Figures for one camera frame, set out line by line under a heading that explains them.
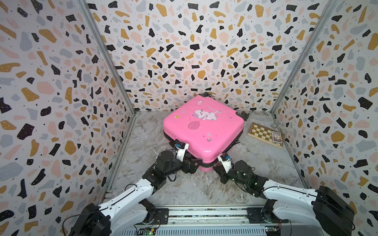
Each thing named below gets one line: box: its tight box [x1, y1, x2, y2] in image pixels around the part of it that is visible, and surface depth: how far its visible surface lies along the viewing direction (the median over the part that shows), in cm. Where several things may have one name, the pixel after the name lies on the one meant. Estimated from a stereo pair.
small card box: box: [271, 130, 283, 144], surface depth 104 cm
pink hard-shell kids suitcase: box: [163, 92, 251, 172], surface depth 89 cm
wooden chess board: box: [247, 121, 285, 149], surface depth 108 cm
